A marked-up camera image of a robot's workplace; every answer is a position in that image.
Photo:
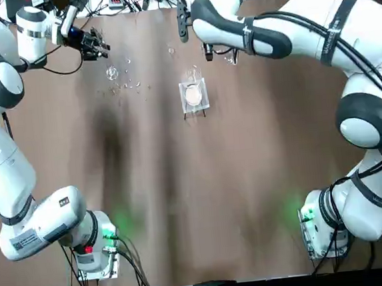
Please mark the large beaker with white powder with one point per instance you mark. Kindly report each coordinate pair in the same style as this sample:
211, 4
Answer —
193, 89

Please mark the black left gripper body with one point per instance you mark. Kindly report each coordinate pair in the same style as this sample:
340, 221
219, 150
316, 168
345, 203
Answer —
75, 39

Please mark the small glass beaker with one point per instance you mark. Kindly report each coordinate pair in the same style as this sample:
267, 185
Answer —
171, 48

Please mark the black electronics box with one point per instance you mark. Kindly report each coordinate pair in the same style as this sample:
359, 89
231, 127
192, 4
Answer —
31, 1

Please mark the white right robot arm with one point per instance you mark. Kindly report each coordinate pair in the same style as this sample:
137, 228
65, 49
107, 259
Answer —
301, 23

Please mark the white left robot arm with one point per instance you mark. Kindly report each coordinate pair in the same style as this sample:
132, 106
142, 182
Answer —
4, 156

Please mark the glass graduated cylinder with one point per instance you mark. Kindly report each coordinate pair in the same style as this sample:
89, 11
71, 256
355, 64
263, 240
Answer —
113, 73

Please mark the clear plate tripod stand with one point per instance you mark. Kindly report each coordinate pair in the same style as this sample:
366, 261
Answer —
184, 108

